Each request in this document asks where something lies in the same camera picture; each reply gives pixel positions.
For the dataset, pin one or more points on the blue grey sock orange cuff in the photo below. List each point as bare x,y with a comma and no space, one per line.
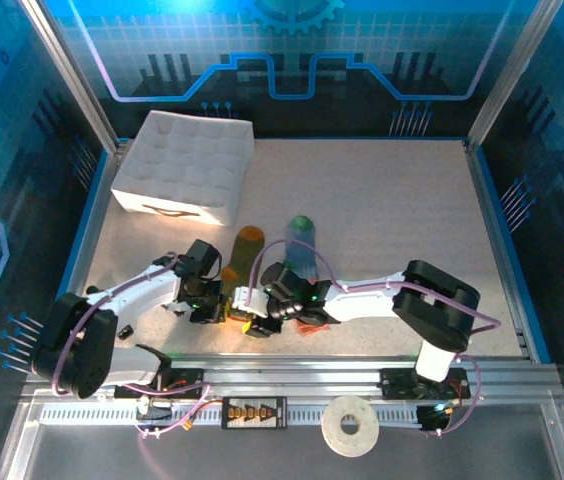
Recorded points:
302,250

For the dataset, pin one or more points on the white tape roll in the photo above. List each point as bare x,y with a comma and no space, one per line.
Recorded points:
332,430

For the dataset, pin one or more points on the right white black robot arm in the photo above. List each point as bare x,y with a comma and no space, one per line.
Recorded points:
362,300

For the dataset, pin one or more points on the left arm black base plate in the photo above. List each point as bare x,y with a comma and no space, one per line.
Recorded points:
187,375

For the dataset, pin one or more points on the aluminium mounting rail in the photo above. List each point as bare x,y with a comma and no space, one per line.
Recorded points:
287,372

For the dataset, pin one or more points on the white divided organizer box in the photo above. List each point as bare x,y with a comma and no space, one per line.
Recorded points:
182,165

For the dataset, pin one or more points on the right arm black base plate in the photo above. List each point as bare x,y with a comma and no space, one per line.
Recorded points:
397,382

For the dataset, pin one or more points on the aluminium frame post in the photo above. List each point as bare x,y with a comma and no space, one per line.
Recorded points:
69,75
508,75

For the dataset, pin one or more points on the small black clip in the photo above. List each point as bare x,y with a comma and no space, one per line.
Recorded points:
125,332

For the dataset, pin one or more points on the small white black module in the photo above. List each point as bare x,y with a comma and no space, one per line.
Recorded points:
154,412

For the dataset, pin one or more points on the black controller box green light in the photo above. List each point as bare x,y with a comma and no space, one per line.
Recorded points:
432,417

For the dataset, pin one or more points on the black connector board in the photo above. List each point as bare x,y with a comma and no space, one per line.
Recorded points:
254,412

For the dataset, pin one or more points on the yellow brown sock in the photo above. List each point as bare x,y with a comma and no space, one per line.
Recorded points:
247,250

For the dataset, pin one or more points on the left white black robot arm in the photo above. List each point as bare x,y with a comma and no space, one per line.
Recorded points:
127,295

